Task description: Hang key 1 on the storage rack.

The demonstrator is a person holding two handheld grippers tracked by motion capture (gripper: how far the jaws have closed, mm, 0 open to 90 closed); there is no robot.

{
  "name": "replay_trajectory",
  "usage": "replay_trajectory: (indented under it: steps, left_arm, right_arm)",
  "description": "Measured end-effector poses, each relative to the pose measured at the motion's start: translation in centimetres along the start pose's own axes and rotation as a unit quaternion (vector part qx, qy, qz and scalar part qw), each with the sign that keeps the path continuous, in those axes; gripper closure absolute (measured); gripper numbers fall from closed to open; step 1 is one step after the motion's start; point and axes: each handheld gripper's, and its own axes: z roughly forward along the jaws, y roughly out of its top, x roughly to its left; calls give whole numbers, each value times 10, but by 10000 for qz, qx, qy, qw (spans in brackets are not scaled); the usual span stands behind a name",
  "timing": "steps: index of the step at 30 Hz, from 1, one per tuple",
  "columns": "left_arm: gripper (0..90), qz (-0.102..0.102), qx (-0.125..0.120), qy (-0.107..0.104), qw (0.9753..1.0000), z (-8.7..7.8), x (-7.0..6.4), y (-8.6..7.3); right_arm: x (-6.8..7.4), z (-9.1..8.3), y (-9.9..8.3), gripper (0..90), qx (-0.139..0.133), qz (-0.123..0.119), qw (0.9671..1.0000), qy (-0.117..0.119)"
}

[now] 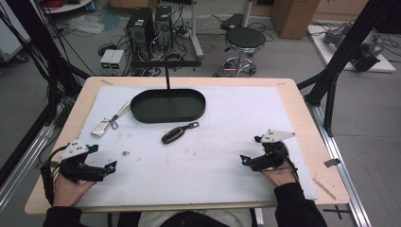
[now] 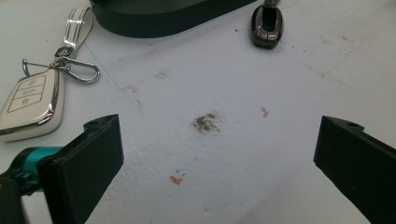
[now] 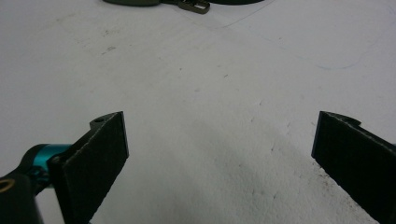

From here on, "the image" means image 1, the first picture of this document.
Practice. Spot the cardboard box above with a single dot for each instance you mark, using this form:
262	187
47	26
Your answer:
293	19

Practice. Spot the black key stand with tray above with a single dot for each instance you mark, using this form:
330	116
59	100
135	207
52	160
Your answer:
167	107

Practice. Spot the narrow black computer tower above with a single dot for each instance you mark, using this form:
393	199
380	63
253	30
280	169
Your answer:
164	26

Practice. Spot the large black computer tower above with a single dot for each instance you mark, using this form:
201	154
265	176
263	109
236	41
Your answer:
140	31

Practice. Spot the white table mat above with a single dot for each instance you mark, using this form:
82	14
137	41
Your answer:
205	164

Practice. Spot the grey and black device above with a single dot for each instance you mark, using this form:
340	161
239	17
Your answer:
369	52

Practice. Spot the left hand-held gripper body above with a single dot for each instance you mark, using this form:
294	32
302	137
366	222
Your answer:
74	164

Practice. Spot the black metal frame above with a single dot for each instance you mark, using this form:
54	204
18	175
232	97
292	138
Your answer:
41	47
343	53

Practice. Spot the clear plastic bag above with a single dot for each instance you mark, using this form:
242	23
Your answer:
86	23

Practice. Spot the grey tape piece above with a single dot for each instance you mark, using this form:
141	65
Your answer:
332	162

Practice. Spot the white floor board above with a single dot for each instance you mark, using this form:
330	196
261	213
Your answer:
327	52

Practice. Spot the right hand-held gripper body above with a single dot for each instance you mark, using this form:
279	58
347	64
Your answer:
271	156

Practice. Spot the black car key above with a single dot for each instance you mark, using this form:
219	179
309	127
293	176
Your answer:
172	135

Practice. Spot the person's left hand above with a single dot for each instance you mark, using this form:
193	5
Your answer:
67	190

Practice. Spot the thin wooden strip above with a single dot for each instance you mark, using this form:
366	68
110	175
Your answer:
324	189

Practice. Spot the person's right hand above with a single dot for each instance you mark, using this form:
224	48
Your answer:
280	176

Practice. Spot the wooden table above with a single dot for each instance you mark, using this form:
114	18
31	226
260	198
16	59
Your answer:
302	104

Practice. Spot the white power supply unit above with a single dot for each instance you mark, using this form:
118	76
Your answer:
106	60
117	60

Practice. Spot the white metal stand leg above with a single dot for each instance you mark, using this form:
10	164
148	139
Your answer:
196	38

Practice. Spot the person's torso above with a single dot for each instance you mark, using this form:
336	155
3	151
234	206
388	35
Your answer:
195	219

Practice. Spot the black round stool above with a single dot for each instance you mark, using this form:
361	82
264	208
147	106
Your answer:
245	38

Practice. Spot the aluminium rail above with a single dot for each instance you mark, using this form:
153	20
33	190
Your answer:
340	164
22	157

